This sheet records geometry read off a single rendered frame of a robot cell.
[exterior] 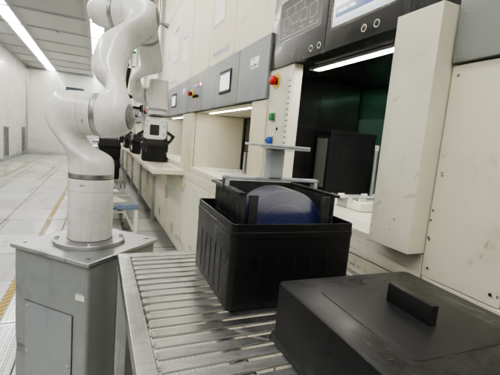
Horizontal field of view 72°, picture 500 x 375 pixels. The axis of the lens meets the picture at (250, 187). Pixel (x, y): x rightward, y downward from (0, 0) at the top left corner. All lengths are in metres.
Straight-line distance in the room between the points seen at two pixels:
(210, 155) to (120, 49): 1.83
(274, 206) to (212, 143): 2.17
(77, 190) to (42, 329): 0.38
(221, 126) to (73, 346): 2.16
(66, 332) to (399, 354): 0.83
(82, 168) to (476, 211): 0.93
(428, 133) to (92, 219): 0.86
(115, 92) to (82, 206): 0.32
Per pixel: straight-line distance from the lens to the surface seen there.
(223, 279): 0.70
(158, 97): 1.61
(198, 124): 2.84
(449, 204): 0.84
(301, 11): 1.45
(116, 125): 1.00
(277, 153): 0.79
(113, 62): 1.12
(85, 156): 1.03
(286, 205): 0.75
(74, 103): 1.04
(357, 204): 1.33
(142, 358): 0.58
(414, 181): 0.83
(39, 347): 1.18
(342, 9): 1.23
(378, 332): 0.50
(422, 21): 0.90
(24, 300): 1.16
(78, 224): 1.06
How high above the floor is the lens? 1.08
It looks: 7 degrees down
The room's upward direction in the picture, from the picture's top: 5 degrees clockwise
